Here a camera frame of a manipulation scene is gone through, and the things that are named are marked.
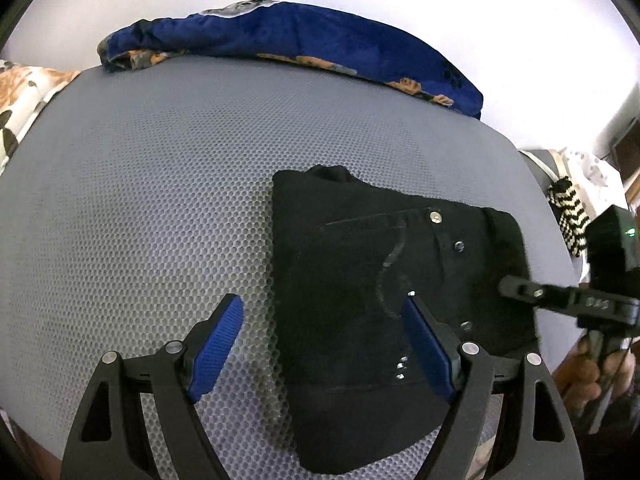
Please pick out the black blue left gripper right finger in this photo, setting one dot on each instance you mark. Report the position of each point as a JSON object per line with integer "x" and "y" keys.
{"x": 505, "y": 418}

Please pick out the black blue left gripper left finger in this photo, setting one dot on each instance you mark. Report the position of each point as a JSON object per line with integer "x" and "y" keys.
{"x": 110, "y": 438}

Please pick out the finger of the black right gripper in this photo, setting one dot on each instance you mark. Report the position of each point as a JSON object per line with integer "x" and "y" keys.
{"x": 549, "y": 297}

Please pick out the black denim pants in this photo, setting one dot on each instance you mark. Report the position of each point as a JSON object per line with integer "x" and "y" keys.
{"x": 345, "y": 256}

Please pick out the person right hand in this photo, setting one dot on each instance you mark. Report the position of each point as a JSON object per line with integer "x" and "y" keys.
{"x": 577, "y": 377}

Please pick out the black white zigzag cloth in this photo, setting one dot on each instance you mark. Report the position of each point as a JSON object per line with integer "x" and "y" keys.
{"x": 570, "y": 215}

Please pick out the white patterned cloth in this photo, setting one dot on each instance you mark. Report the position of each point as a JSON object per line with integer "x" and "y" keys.
{"x": 598, "y": 184}

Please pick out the grey mesh mattress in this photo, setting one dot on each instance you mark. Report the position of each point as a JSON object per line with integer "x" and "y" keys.
{"x": 137, "y": 200}

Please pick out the white floral pillow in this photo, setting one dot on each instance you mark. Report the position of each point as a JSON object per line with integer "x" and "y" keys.
{"x": 25, "y": 91}

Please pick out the blue floral blanket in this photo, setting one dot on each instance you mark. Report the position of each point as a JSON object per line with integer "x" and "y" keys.
{"x": 303, "y": 35}

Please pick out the black camera box green light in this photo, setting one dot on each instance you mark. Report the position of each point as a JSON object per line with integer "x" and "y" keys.
{"x": 613, "y": 252}

